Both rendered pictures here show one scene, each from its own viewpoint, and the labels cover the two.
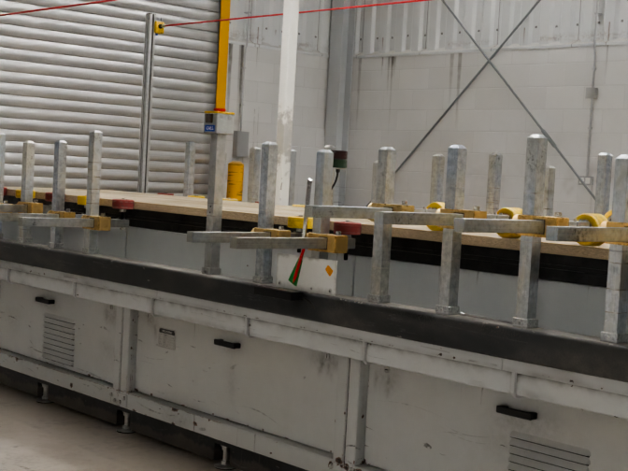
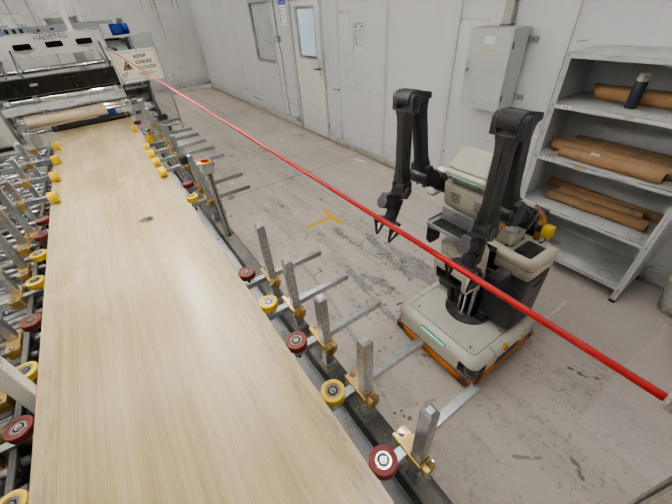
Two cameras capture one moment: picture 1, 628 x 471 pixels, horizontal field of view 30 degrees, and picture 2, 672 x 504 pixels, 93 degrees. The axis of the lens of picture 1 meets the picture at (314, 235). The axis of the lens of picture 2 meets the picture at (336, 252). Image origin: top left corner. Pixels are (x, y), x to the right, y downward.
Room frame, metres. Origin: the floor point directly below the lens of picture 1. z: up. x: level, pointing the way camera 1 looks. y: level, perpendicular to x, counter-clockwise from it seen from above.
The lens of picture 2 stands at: (5.43, 1.36, 1.91)
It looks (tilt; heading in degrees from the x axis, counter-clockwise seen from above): 38 degrees down; 190
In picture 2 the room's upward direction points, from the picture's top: 5 degrees counter-clockwise
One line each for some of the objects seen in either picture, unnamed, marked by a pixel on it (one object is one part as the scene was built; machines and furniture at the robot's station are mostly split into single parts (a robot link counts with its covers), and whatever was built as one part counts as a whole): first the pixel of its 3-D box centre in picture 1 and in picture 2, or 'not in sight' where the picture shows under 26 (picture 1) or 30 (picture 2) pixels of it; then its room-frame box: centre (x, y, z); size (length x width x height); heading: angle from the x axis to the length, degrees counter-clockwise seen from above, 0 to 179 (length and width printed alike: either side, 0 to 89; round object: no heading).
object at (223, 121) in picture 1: (219, 123); (206, 167); (3.75, 0.32, 1.18); 0.07 x 0.07 x 0.08; 42
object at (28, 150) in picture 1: (26, 201); (325, 338); (4.67, 1.15, 0.87); 0.04 x 0.04 x 0.48; 42
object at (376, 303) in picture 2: (9, 208); (339, 325); (4.58, 1.19, 0.84); 0.43 x 0.03 x 0.04; 132
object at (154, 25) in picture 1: (149, 122); not in sight; (6.02, 0.87, 1.25); 0.15 x 0.08 x 1.10; 42
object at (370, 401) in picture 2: not in sight; (361, 389); (4.84, 1.30, 0.82); 0.14 x 0.06 x 0.05; 42
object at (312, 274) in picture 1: (305, 274); not in sight; (3.38, 0.02, 0.75); 0.26 x 0.01 x 0.10; 42
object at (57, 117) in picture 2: not in sight; (87, 111); (1.80, -2.17, 1.05); 1.43 x 0.12 x 0.12; 132
